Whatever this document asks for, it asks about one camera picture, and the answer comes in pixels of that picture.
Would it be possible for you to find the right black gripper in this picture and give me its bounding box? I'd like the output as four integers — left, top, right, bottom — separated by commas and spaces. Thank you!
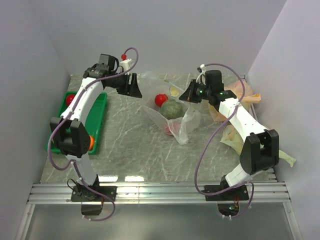
179, 79, 212, 104

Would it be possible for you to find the orange tied plastic bag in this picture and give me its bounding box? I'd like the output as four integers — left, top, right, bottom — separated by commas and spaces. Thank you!
207, 79, 262, 123

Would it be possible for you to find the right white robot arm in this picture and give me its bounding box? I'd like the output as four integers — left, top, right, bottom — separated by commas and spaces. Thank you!
179, 70, 280, 200

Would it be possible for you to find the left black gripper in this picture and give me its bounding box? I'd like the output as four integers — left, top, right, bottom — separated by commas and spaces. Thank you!
106, 71, 142, 98

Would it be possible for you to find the green fake melon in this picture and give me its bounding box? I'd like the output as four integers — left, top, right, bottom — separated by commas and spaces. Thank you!
160, 99, 184, 120

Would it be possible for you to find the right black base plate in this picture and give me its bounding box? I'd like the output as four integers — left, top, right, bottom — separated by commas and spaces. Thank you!
204, 183, 251, 217

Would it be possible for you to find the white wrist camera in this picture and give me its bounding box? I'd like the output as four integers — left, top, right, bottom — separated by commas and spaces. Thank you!
196, 64, 206, 85
119, 53, 134, 72

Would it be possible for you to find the green tied plastic bag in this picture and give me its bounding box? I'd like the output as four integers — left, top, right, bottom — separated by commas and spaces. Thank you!
220, 124, 296, 168

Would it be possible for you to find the aluminium mounting rail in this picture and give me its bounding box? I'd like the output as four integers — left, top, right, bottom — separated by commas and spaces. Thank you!
27, 182, 291, 205

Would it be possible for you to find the orange fake persimmon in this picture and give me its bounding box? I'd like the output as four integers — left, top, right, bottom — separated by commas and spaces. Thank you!
88, 135, 95, 151

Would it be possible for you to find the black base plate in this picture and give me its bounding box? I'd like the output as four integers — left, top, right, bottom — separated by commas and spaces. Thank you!
204, 183, 251, 217
70, 185, 117, 217

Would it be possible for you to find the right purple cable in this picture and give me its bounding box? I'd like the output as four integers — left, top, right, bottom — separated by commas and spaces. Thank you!
194, 63, 255, 220

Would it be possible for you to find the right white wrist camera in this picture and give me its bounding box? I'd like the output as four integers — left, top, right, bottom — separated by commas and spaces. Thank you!
196, 64, 206, 85

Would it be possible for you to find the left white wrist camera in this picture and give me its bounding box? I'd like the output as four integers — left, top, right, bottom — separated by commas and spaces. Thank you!
119, 53, 134, 72

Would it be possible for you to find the clear lemon-print plastic bag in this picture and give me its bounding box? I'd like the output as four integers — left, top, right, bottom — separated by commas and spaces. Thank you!
138, 72, 201, 145

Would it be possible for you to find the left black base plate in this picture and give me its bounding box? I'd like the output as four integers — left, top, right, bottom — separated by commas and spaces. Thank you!
70, 185, 117, 217

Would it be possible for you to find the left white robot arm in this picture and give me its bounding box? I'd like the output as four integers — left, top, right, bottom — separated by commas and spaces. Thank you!
47, 53, 142, 201

